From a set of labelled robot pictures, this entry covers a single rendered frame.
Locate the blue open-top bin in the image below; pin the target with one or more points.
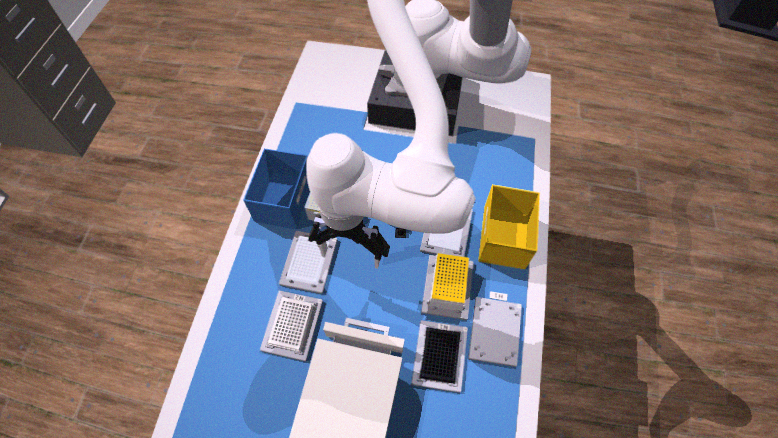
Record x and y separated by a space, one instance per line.
280 178

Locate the blue bench mat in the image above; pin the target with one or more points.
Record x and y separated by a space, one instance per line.
238 391

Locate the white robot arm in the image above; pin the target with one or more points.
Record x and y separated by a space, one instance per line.
419 190

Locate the yellow open-top bin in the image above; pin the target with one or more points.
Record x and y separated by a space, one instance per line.
510 227

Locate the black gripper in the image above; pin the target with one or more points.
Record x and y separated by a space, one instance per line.
370 238

